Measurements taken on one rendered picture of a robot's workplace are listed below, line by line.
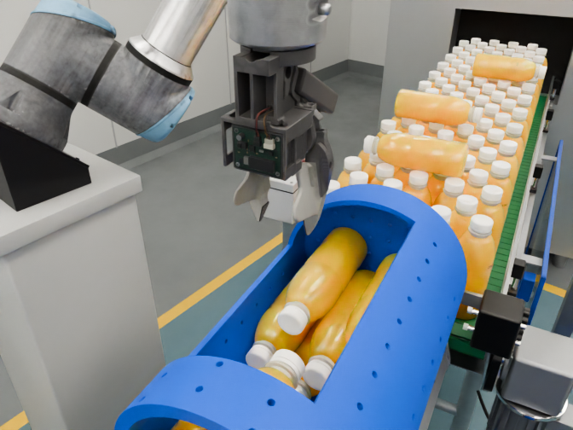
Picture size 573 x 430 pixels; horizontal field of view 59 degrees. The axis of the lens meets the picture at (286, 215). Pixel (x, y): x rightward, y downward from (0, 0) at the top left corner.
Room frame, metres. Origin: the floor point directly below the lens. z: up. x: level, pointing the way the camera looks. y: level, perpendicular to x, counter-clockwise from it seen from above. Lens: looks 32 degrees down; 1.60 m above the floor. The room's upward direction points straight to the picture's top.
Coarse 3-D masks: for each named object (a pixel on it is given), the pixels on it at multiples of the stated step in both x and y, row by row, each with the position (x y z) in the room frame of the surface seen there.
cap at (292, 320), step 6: (288, 306) 0.52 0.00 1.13; (294, 306) 0.52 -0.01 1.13; (282, 312) 0.51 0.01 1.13; (288, 312) 0.51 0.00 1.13; (294, 312) 0.51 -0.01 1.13; (300, 312) 0.51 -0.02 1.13; (282, 318) 0.51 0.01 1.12; (288, 318) 0.51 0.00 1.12; (294, 318) 0.50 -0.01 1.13; (300, 318) 0.50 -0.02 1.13; (306, 318) 0.51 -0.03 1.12; (282, 324) 0.51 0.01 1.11; (288, 324) 0.51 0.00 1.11; (294, 324) 0.50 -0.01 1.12; (300, 324) 0.50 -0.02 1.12; (288, 330) 0.51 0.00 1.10; (294, 330) 0.50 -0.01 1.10; (300, 330) 0.50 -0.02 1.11
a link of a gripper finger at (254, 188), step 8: (248, 176) 0.49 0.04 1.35; (256, 176) 0.50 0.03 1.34; (264, 176) 0.50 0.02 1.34; (240, 184) 0.48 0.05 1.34; (248, 184) 0.49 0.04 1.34; (256, 184) 0.51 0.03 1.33; (264, 184) 0.51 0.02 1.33; (240, 192) 0.48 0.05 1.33; (248, 192) 0.49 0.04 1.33; (256, 192) 0.51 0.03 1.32; (264, 192) 0.51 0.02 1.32; (240, 200) 0.48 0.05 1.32; (248, 200) 0.50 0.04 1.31; (256, 200) 0.51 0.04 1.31; (264, 200) 0.51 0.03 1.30; (256, 208) 0.51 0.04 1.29; (264, 208) 0.51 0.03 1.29; (256, 216) 0.51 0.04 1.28
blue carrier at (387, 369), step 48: (336, 192) 0.70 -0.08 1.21; (384, 192) 0.66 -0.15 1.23; (384, 240) 0.67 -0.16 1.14; (432, 240) 0.58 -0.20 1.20; (384, 288) 0.46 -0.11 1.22; (432, 288) 0.50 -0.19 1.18; (240, 336) 0.53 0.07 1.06; (384, 336) 0.39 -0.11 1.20; (432, 336) 0.44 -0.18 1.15; (192, 384) 0.31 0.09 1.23; (240, 384) 0.30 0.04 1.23; (336, 384) 0.32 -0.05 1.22; (384, 384) 0.34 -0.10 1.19; (432, 384) 0.42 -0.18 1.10
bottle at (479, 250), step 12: (468, 228) 0.78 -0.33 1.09; (468, 240) 0.76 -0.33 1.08; (480, 240) 0.75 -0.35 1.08; (492, 240) 0.76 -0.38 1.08; (468, 252) 0.75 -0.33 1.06; (480, 252) 0.74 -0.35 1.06; (492, 252) 0.75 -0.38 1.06; (468, 264) 0.74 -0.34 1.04; (480, 264) 0.73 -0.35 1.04; (492, 264) 0.75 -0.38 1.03; (468, 276) 0.74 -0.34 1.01; (480, 276) 0.74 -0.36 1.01; (468, 288) 0.74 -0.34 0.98; (480, 288) 0.74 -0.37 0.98
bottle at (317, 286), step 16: (336, 240) 0.66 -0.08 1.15; (352, 240) 0.66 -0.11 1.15; (320, 256) 0.61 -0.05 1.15; (336, 256) 0.61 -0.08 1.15; (352, 256) 0.63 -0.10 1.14; (304, 272) 0.58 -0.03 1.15; (320, 272) 0.57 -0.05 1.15; (336, 272) 0.59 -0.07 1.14; (352, 272) 0.61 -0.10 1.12; (288, 288) 0.56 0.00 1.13; (304, 288) 0.54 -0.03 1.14; (320, 288) 0.55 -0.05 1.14; (336, 288) 0.56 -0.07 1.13; (288, 304) 0.53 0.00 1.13; (304, 304) 0.53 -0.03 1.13; (320, 304) 0.53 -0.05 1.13
